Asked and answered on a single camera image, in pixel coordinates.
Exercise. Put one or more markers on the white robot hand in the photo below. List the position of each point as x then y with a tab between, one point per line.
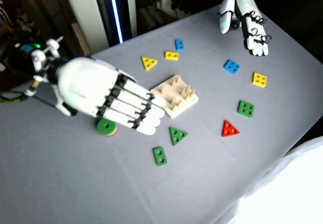
248	7
85	82

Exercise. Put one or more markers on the green round disc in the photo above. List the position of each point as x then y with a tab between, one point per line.
106	126

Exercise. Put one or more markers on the blue square block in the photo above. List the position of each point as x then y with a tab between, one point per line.
232	66

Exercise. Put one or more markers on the yellow triangle block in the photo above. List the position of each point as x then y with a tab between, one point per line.
149	62

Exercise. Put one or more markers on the yellow square block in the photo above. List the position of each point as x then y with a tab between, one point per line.
260	79

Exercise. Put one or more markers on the blue rectangle block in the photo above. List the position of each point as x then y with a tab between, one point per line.
179	45

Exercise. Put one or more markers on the yellow rectangle block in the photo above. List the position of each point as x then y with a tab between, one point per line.
171	55

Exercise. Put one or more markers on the wooden peg board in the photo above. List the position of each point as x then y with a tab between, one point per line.
181	103

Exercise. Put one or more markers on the green square block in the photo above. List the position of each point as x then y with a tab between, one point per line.
245	109

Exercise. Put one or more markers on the green rectangle block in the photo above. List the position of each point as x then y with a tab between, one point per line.
160	156

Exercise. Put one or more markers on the green triangle block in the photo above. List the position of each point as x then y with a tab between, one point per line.
176	135

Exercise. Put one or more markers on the red triangle block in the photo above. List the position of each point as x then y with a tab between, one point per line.
229	130

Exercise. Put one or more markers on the white cabinet with blue light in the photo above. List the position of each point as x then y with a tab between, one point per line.
83	7

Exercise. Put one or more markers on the grey table cloth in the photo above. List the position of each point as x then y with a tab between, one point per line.
75	171

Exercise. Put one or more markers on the white fabric sheet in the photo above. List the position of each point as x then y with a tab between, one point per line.
290	196

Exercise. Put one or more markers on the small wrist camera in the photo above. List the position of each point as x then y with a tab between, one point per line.
235	24

